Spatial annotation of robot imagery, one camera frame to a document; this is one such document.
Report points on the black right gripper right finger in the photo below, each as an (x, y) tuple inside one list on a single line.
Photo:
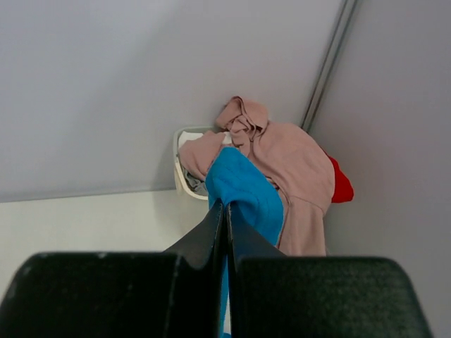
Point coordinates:
[(274, 295)]

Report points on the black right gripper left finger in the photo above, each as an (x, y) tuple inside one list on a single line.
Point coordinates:
[(174, 293)]

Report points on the blue t shirt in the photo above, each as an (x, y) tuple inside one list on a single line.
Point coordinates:
[(234, 179)]

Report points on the grey garment in basket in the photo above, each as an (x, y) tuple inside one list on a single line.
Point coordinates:
[(196, 185)]

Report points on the red shirt in basket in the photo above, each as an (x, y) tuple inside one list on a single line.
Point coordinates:
[(343, 190)]

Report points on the dusty pink shirt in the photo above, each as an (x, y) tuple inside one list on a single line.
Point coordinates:
[(293, 163)]

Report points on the white laundry basket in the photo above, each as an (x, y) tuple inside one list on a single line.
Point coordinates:
[(196, 148)]

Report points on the right corner metal profile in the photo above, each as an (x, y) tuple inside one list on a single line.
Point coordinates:
[(341, 28)]

